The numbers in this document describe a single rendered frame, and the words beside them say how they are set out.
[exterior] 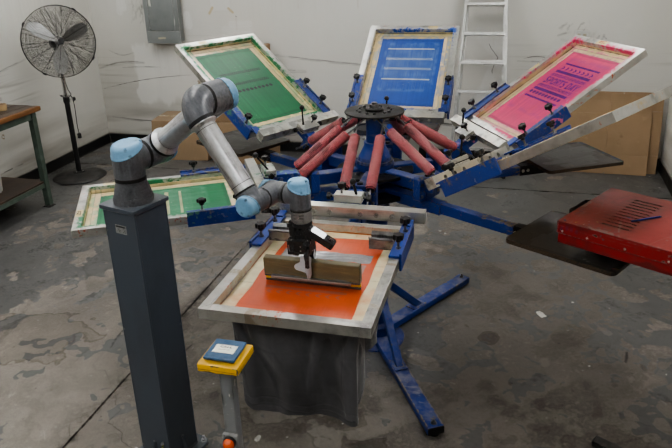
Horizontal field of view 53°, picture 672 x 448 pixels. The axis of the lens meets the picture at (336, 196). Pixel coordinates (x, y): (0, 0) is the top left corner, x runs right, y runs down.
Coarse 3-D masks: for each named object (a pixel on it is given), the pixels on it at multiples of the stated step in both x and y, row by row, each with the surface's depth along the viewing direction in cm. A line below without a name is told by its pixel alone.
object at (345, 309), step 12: (336, 240) 274; (348, 240) 274; (360, 240) 273; (348, 252) 263; (360, 252) 263; (372, 252) 262; (372, 264) 253; (300, 300) 229; (312, 300) 229; (324, 300) 229; (336, 300) 229; (348, 300) 228; (300, 312) 222; (312, 312) 222; (324, 312) 222; (336, 312) 221; (348, 312) 221
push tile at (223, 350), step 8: (216, 344) 203; (224, 344) 203; (232, 344) 203; (240, 344) 202; (208, 352) 199; (216, 352) 199; (224, 352) 199; (232, 352) 199; (240, 352) 199; (216, 360) 196; (224, 360) 196; (232, 360) 195
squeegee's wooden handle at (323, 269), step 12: (264, 264) 240; (276, 264) 239; (288, 264) 238; (312, 264) 235; (324, 264) 233; (336, 264) 232; (348, 264) 232; (360, 264) 232; (300, 276) 238; (312, 276) 237; (324, 276) 235; (336, 276) 234; (348, 276) 233; (360, 276) 233
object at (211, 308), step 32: (320, 224) 282; (352, 224) 280; (256, 256) 258; (224, 288) 231; (384, 288) 228; (224, 320) 218; (256, 320) 215; (288, 320) 212; (320, 320) 210; (352, 320) 209
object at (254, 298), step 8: (280, 248) 268; (320, 248) 267; (264, 272) 250; (256, 280) 244; (264, 280) 244; (256, 288) 238; (248, 296) 233; (256, 296) 233; (264, 296) 233; (272, 296) 233; (280, 296) 232; (288, 296) 232; (296, 296) 232; (240, 304) 228; (248, 304) 228; (256, 304) 228; (264, 304) 228; (272, 304) 227; (280, 304) 227; (288, 304) 227; (296, 304) 227
